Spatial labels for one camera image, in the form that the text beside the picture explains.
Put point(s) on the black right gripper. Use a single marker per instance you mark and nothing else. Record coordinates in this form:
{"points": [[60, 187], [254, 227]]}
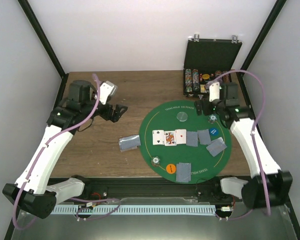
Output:
{"points": [[198, 105]]}

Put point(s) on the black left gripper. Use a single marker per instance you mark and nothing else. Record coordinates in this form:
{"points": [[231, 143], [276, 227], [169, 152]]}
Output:
{"points": [[108, 116]]}

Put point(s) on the clear round dealer button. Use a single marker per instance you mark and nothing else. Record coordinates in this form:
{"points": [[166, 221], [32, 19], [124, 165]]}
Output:
{"points": [[182, 116]]}

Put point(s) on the blue round dealer button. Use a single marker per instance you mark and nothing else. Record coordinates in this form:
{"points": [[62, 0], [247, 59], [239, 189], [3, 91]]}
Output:
{"points": [[213, 131]]}

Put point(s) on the face down community card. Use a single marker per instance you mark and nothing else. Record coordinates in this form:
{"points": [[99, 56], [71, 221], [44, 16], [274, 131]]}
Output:
{"points": [[192, 138], [204, 137]]}

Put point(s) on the blue patterned card deck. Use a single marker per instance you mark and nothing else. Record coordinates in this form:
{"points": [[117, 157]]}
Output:
{"points": [[129, 143]]}

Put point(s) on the face up ace diamonds card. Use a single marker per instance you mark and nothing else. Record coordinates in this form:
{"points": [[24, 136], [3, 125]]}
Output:
{"points": [[181, 136]]}

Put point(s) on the dealt blue card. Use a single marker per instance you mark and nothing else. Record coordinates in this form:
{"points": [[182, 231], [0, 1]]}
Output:
{"points": [[186, 172], [216, 146], [181, 172]]}

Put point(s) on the face up queen card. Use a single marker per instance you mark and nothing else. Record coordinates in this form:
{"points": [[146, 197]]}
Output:
{"points": [[170, 138]]}

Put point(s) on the face up community card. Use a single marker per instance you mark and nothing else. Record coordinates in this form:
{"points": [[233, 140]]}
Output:
{"points": [[158, 137]]}

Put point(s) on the orange round blind button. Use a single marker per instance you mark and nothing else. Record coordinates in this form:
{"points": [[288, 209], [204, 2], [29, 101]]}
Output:
{"points": [[171, 169]]}

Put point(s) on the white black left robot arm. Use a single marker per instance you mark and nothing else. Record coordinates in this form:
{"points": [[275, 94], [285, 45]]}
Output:
{"points": [[80, 105]]}

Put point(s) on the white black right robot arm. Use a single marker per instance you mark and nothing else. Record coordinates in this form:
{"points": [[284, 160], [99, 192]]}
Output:
{"points": [[255, 150]]}

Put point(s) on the yellow card box in case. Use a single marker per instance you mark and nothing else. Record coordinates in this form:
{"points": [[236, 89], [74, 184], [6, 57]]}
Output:
{"points": [[202, 88]]}

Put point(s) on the chip row in case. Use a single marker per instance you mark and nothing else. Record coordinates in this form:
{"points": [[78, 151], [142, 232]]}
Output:
{"points": [[188, 80], [226, 78], [195, 80], [218, 73]]}

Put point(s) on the round green poker mat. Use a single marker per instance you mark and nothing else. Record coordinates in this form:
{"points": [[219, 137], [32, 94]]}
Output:
{"points": [[164, 117]]}

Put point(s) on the black poker chip case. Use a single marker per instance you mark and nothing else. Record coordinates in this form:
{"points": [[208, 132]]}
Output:
{"points": [[209, 56]]}

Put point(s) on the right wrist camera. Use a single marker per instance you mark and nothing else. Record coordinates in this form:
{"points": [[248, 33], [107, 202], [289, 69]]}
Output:
{"points": [[214, 91]]}

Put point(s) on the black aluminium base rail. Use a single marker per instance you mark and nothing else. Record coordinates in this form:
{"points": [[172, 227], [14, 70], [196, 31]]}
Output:
{"points": [[150, 187]]}

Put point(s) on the light blue slotted cable duct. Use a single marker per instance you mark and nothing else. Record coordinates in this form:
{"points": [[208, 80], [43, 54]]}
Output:
{"points": [[193, 210]]}

